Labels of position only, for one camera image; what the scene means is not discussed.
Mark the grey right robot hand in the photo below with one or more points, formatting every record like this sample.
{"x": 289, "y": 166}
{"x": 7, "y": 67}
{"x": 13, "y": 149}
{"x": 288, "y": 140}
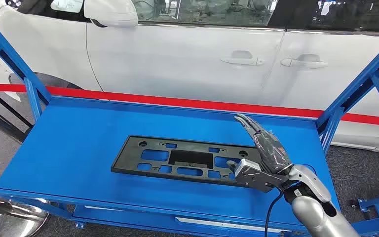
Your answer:
{"x": 271, "y": 150}

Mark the black plastic plate frame part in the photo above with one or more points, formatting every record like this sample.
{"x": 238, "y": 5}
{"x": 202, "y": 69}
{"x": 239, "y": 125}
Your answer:
{"x": 127, "y": 153}

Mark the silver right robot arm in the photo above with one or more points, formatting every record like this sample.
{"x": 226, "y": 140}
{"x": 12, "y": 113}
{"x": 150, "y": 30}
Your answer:
{"x": 313, "y": 209}

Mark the large blue metal shelf rack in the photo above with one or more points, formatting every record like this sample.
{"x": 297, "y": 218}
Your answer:
{"x": 78, "y": 147}

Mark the blue wheeled metal rack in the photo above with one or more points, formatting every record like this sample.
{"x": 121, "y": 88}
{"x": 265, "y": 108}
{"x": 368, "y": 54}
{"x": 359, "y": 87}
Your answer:
{"x": 372, "y": 204}

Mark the white car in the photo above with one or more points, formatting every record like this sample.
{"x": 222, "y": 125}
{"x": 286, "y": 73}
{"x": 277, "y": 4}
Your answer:
{"x": 176, "y": 59}

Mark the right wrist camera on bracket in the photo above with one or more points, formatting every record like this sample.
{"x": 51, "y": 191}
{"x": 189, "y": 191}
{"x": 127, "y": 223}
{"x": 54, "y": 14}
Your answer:
{"x": 246, "y": 168}

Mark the chrome stanchion post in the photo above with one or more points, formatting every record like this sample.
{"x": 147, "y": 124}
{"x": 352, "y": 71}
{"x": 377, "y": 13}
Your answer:
{"x": 19, "y": 225}
{"x": 0, "y": 122}

